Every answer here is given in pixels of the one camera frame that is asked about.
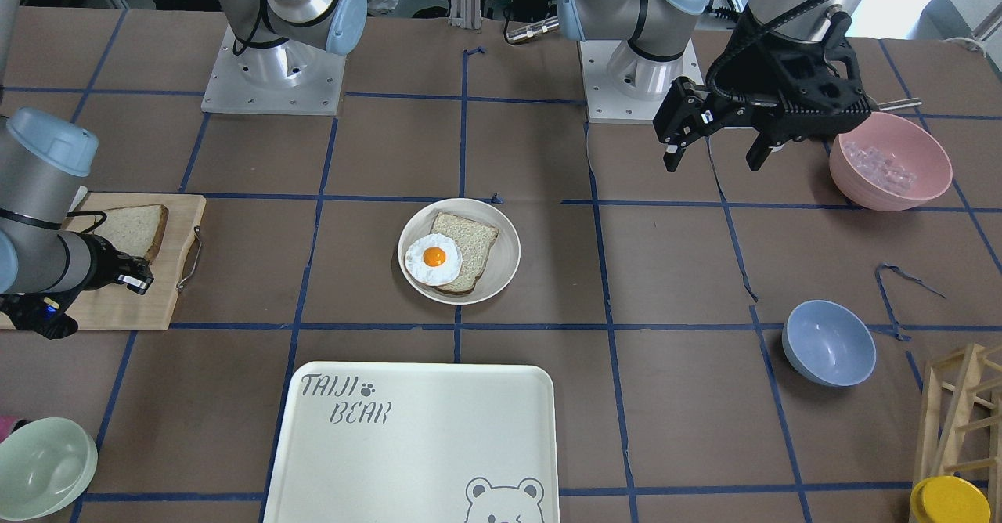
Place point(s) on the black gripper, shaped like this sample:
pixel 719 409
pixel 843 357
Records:
pixel 99 261
pixel 753 82

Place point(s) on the bread slice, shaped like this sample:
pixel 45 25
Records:
pixel 137 231
pixel 475 241

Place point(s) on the cream round plate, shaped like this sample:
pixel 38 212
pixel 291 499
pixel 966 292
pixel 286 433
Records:
pixel 503 262

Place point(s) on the wooden cutting board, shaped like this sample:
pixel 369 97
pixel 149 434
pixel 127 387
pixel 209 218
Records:
pixel 33 258

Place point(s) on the pink cloth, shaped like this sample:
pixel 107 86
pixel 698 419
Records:
pixel 9 424

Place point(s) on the light green bowl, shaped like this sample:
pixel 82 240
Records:
pixel 45 466

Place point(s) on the metal scoop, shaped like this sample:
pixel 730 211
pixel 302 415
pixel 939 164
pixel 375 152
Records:
pixel 900 104

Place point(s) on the pink bowl with ice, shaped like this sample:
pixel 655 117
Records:
pixel 889 163

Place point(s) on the blue bowl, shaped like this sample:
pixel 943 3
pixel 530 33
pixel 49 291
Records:
pixel 828 344

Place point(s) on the fried egg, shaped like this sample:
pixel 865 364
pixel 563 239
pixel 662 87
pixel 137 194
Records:
pixel 433 260

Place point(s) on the cream bear tray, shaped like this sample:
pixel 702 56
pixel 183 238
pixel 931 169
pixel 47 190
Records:
pixel 416 442

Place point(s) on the wooden mug rack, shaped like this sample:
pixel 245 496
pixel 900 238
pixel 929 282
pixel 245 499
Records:
pixel 959 428

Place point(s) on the yellow mug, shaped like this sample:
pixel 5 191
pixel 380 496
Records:
pixel 947 498

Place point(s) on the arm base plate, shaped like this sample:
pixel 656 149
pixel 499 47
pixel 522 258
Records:
pixel 623 88
pixel 290 79

